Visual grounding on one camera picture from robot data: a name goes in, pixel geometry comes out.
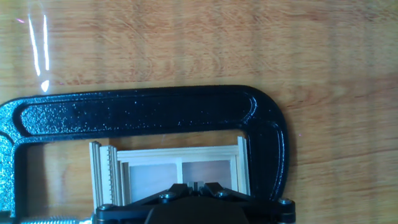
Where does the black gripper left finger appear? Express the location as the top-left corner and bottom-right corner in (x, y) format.
(96, 181), (197, 224)

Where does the black metal C-clamp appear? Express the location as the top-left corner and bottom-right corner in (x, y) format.
(0, 84), (290, 224)

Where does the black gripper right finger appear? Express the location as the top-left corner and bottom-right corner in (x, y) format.
(195, 181), (296, 224)

